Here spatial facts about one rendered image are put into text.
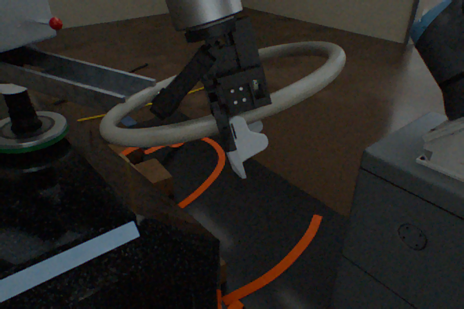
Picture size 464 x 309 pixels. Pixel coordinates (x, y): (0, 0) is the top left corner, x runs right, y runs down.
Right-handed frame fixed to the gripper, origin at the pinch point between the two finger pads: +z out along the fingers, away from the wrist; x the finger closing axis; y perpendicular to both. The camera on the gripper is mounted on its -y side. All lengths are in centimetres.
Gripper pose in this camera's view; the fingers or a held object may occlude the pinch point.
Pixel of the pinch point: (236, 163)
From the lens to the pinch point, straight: 55.4
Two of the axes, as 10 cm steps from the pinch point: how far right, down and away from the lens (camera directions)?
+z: 2.7, 8.8, 3.9
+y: 9.6, -2.6, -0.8
